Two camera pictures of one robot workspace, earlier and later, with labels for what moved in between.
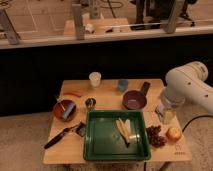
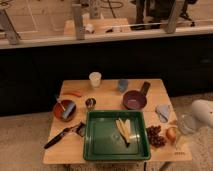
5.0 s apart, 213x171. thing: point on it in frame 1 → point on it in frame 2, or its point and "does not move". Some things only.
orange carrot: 76,93 does not move
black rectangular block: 145,88 does not move
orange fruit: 173,134 does not move
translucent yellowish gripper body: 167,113 → 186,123
